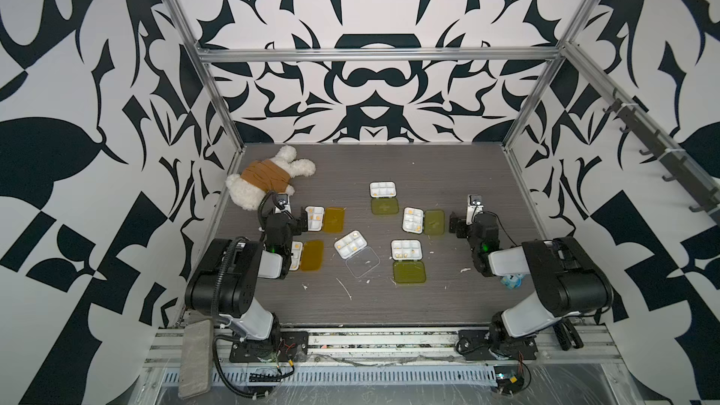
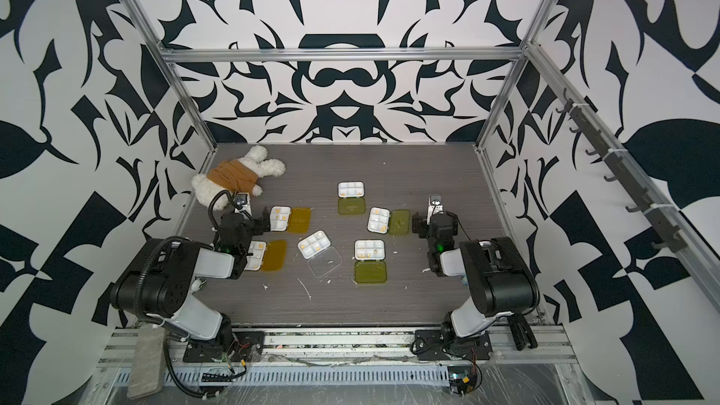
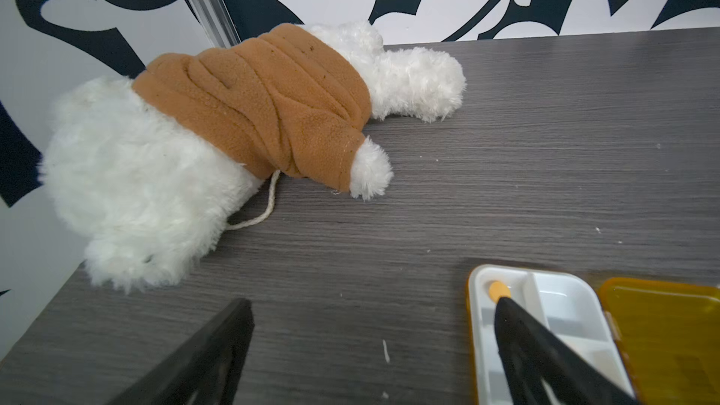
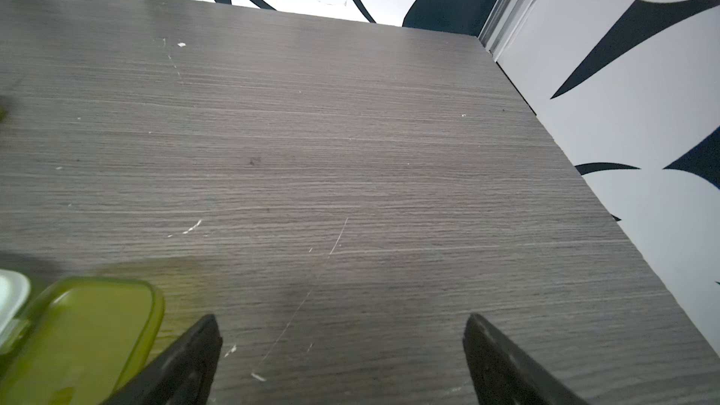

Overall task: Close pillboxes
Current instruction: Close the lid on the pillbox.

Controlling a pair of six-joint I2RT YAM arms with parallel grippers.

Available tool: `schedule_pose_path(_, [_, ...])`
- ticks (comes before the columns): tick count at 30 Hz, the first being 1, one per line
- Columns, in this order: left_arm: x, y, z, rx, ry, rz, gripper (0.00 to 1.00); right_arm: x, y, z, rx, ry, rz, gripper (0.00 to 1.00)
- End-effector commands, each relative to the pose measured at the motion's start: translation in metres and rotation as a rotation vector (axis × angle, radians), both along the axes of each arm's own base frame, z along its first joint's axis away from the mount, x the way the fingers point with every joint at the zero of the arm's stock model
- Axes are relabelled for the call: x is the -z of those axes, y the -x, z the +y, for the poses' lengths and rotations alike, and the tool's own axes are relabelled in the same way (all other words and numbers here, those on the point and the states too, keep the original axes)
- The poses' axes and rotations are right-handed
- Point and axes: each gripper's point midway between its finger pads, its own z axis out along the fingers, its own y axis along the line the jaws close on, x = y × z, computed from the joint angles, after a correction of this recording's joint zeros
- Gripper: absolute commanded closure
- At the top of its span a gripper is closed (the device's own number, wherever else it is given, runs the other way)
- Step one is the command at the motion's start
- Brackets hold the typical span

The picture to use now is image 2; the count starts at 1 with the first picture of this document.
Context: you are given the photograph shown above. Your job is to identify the green pillbox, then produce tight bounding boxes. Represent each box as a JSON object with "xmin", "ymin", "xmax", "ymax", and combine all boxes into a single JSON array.
[
  {"xmin": 367, "ymin": 207, "xmax": 411, "ymax": 236},
  {"xmin": 337, "ymin": 181, "xmax": 366, "ymax": 216},
  {"xmin": 354, "ymin": 239, "xmax": 387, "ymax": 284}
]

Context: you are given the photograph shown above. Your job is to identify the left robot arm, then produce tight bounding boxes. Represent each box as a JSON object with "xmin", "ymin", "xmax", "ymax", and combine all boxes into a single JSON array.
[{"xmin": 110, "ymin": 209, "xmax": 270, "ymax": 349}]

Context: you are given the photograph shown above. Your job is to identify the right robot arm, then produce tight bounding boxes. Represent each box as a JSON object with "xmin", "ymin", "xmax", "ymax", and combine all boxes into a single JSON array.
[{"xmin": 412, "ymin": 210, "xmax": 540, "ymax": 351}]

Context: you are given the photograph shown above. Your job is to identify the yellow pillbox near left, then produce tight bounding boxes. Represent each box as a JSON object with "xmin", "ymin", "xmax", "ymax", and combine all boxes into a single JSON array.
[{"xmin": 244, "ymin": 240, "xmax": 287, "ymax": 272}]

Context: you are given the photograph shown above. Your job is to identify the yellow pillbox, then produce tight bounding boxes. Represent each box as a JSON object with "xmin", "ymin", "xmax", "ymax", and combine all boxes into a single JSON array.
[
  {"xmin": 270, "ymin": 206, "xmax": 311, "ymax": 234},
  {"xmin": 244, "ymin": 240, "xmax": 287, "ymax": 272}
]

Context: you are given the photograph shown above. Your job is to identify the yellow pillbox far left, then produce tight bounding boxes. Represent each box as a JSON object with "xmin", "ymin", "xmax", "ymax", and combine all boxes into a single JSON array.
[{"xmin": 270, "ymin": 206, "xmax": 311, "ymax": 234}]

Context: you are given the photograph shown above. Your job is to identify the white plush bunny toy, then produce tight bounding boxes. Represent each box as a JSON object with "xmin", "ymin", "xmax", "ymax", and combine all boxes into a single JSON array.
[{"xmin": 191, "ymin": 145, "xmax": 286, "ymax": 207}]

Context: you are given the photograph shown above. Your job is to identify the clear lid pillbox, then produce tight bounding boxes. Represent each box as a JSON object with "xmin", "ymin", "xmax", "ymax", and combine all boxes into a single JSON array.
[{"xmin": 297, "ymin": 231, "xmax": 343, "ymax": 279}]

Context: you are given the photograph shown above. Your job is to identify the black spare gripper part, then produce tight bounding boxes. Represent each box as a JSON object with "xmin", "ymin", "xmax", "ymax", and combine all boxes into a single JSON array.
[{"xmin": 507, "ymin": 313, "xmax": 538, "ymax": 351}]

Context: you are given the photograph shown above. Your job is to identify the green circuit board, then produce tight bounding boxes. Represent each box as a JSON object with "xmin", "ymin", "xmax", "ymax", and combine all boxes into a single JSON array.
[{"xmin": 448, "ymin": 366, "xmax": 483, "ymax": 396}]

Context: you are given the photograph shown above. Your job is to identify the grey sponge block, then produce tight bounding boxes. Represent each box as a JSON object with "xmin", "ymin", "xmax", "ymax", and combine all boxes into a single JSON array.
[{"xmin": 127, "ymin": 324, "xmax": 166, "ymax": 401}]

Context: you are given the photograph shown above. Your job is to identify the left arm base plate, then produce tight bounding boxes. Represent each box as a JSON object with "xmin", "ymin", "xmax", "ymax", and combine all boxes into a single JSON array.
[{"xmin": 183, "ymin": 330, "xmax": 266, "ymax": 363}]

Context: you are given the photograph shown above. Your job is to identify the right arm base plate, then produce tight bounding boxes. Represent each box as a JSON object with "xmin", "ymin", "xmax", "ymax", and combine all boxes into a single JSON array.
[{"xmin": 410, "ymin": 330, "xmax": 493, "ymax": 361}]

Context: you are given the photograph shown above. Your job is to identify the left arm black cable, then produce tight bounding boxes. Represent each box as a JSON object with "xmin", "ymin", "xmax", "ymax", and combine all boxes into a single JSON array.
[{"xmin": 161, "ymin": 336, "xmax": 249, "ymax": 401}]

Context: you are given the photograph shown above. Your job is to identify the wall hook rack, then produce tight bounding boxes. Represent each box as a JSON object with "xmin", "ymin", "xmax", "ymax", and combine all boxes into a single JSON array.
[{"xmin": 557, "ymin": 91, "xmax": 688, "ymax": 253}]

